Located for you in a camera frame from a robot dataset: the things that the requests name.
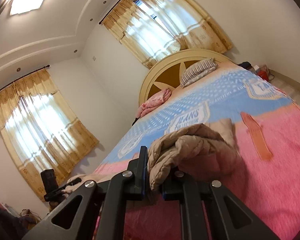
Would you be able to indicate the beige patterned side curtain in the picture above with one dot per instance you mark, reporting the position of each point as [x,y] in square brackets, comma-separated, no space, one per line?
[40,130]

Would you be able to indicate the striped pillow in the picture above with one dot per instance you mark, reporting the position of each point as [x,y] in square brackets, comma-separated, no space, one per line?
[197,70]

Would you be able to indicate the beige patterned curtain behind headboard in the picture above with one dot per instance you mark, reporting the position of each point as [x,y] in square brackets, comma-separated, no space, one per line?
[154,29]

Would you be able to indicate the clutter pile on floor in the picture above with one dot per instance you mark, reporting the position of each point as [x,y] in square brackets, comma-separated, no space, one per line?
[262,71]

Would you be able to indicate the pink floral folded blanket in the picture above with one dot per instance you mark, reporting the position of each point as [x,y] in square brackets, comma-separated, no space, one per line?
[153,102]

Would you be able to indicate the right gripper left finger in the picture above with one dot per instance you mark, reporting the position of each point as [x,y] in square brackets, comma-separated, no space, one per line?
[96,206]

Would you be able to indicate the cream round wooden headboard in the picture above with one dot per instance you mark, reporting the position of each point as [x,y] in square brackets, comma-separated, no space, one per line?
[168,72]

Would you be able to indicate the pink and blue bedspread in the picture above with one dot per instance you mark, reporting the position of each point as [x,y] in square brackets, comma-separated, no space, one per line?
[259,120]

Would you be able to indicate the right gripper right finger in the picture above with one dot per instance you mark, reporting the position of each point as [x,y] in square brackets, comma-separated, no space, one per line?
[211,210]

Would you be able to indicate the beige quilted puffer jacket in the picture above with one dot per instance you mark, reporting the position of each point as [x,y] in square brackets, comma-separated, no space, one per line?
[204,151]

